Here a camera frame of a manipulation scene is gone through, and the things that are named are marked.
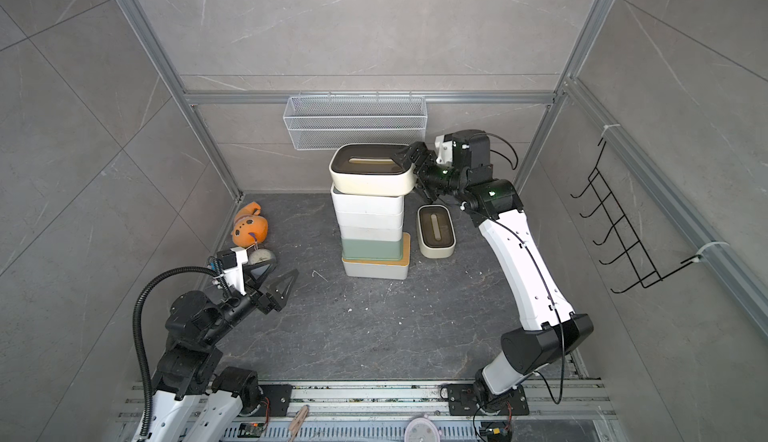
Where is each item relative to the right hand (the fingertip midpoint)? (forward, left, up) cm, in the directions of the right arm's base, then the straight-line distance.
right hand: (400, 167), depth 66 cm
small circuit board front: (-44, +37, -43) cm, 72 cm away
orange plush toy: (+10, +50, -33) cm, 61 cm away
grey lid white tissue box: (-2, +12, -11) cm, 17 cm away
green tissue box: (-2, +8, -30) cm, 31 cm away
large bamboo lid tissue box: (-4, +5, -38) cm, 39 cm away
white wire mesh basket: (+39, +23, -13) cm, 48 cm away
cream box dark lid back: (+9, -13, -38) cm, 41 cm away
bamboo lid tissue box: (-2, +8, -16) cm, 18 cm away
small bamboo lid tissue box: (-3, +3, -21) cm, 22 cm away
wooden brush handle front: (-43, +25, -42) cm, 65 cm away
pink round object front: (-45, -4, -41) cm, 61 cm away
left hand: (-17, +26, -13) cm, 33 cm away
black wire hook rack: (-19, -53, -14) cm, 58 cm away
